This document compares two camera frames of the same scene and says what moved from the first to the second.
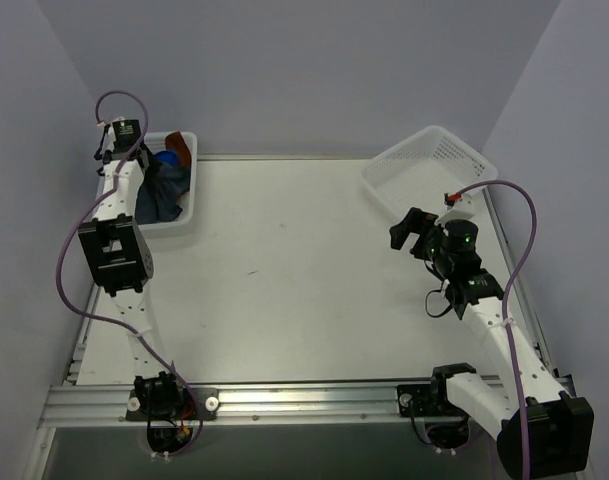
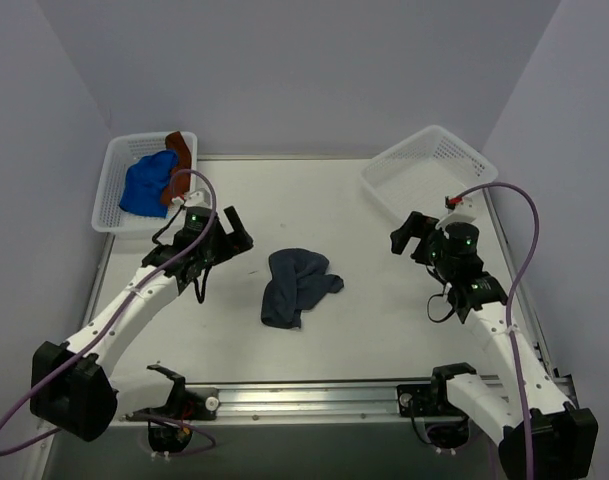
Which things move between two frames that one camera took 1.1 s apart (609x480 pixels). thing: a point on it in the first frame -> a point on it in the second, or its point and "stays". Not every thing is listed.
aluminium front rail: (101, 404) stays
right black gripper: (419, 236) stays
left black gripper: (144, 160) -> (224, 235)
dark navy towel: (158, 193) -> (298, 277)
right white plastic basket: (425, 171) stays
